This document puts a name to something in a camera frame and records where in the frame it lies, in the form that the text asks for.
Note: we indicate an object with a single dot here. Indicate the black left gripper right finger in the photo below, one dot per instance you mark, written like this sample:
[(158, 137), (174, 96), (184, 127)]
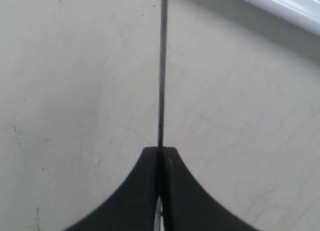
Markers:
[(186, 206)]

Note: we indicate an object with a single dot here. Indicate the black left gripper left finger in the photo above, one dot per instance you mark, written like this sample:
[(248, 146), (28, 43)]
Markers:
[(132, 206)]

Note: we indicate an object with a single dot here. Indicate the white rectangular plastic tray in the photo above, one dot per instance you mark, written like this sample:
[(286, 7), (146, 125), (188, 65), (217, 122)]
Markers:
[(303, 13)]

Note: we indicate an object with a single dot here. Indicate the thin metal skewer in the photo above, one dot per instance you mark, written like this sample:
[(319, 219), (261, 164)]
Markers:
[(162, 71)]

